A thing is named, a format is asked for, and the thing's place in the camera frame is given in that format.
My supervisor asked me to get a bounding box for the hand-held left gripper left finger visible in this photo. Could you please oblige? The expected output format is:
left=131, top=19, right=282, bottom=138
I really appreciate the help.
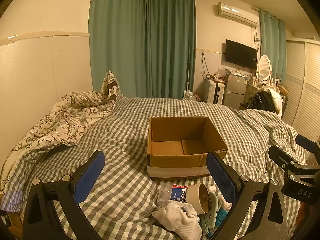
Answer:
left=22, top=150, right=105, bottom=240

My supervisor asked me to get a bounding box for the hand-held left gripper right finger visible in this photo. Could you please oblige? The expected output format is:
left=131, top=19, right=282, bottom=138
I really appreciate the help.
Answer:
left=206, top=151, right=290, bottom=240

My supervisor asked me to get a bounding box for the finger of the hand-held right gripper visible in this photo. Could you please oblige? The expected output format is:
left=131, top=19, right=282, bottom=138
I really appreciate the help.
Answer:
left=268, top=145, right=300, bottom=173
left=295, top=134, right=318, bottom=153

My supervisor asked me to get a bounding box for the brown tape roll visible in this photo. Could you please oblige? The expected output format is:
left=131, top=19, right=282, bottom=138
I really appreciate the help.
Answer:
left=186, top=183, right=213, bottom=215

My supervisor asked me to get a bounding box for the pale green plastic clip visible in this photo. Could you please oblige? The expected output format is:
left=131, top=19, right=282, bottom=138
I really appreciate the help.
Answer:
left=201, top=192, right=222, bottom=235

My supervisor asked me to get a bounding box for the cardboard box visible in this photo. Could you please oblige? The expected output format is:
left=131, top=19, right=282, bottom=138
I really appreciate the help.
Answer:
left=147, top=116, right=228, bottom=180

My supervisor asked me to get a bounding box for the clear plastic jar blue label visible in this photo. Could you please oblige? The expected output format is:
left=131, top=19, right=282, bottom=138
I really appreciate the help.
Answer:
left=157, top=182, right=189, bottom=205

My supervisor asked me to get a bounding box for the grey checkered bed sheet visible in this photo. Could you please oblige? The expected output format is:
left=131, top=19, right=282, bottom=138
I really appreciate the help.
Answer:
left=0, top=96, right=310, bottom=240

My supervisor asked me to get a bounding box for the cream jacket on chair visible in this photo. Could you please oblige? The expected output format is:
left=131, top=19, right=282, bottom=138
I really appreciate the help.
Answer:
left=265, top=89, right=284, bottom=115

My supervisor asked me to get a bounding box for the white louvered wardrobe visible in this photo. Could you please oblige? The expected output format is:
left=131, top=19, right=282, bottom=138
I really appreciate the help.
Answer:
left=282, top=38, right=320, bottom=143

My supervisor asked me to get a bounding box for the black clothing pile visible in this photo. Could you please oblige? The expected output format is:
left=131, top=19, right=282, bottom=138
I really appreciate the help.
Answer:
left=246, top=91, right=275, bottom=112

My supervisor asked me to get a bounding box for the floral white duvet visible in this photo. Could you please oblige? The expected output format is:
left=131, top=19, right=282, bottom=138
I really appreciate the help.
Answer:
left=0, top=90, right=117, bottom=193

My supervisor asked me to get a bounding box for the wooden dressing table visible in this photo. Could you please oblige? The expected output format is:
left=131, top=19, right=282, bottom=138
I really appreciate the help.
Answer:
left=244, top=82, right=263, bottom=103

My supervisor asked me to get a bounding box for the silver small fridge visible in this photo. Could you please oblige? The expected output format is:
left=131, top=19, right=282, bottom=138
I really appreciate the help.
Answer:
left=223, top=74, right=248, bottom=110

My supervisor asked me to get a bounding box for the white suitcase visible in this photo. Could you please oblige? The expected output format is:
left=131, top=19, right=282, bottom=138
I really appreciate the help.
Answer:
left=204, top=79, right=225, bottom=105

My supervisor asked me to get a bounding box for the white oval vanity mirror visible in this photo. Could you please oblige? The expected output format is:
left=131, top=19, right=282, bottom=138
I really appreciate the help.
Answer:
left=257, top=55, right=272, bottom=78

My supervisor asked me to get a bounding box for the patterned brown white pillow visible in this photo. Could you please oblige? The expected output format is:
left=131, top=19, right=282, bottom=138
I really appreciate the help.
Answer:
left=100, top=70, right=126, bottom=103

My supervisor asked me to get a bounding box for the narrow green curtain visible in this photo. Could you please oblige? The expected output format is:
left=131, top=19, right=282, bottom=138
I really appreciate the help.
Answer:
left=259, top=8, right=287, bottom=84

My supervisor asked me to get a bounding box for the clear plastic bag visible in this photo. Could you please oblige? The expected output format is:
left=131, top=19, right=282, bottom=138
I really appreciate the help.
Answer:
left=214, top=66, right=230, bottom=78

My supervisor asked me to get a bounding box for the white mop pole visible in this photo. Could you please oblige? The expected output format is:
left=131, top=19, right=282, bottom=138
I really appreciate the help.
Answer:
left=184, top=46, right=192, bottom=97

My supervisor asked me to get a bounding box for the wide green curtain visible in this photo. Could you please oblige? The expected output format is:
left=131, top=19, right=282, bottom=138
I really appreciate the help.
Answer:
left=88, top=0, right=148, bottom=98

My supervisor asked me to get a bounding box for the white air conditioner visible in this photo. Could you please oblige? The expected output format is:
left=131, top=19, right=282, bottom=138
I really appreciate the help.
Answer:
left=216, top=2, right=259, bottom=28

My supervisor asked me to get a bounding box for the black wall television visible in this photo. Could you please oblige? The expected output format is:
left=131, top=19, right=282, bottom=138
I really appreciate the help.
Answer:
left=224, top=39, right=258, bottom=68

